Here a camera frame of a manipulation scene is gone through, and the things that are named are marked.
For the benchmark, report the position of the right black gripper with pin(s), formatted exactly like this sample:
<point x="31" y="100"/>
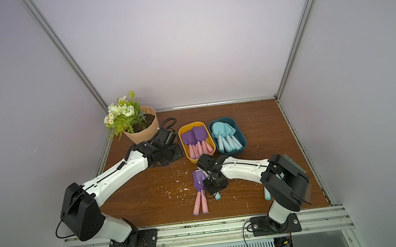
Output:
<point x="214" y="184"/>

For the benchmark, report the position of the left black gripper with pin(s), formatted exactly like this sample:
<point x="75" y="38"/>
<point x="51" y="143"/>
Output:
<point x="176" y="147"/>

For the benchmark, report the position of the purple shovel pink handle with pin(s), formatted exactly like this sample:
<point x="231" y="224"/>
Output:
<point x="199" y="133"/>
<point x="188" y="138"/>
<point x="209" y="147"/>
<point x="198" y="150"/>
<point x="201" y="202"/>
<point x="204" y="148"/>
<point x="191" y="152"/>

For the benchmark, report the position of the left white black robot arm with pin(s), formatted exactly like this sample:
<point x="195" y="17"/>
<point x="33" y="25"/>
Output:
<point x="81" y="204"/>

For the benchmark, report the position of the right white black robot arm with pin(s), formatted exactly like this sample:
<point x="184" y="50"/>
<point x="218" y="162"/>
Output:
<point x="286" y="181"/>

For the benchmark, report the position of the yellow storage box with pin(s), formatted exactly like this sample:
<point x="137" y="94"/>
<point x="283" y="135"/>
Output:
<point x="189" y="127"/>

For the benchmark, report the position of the dark teal storage box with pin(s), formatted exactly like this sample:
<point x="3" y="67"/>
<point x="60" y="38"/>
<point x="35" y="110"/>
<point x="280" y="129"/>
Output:
<point x="236" y="132"/>

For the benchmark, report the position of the terracotta flower pot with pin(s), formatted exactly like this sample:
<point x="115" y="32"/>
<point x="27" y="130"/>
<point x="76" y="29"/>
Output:
<point x="147" y="133"/>

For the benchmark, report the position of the white flowers green plant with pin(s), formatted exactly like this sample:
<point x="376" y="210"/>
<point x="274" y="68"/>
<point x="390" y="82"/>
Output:
<point x="125" y="116"/>

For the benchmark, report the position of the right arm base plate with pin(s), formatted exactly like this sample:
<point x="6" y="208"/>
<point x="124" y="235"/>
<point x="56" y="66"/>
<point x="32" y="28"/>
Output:
<point x="264" y="225"/>

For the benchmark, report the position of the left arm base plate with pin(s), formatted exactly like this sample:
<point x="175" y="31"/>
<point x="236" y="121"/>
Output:
<point x="139" y="238"/>

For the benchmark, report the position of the aluminium front rail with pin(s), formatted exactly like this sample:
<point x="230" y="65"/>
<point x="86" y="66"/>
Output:
<point x="230" y="229"/>

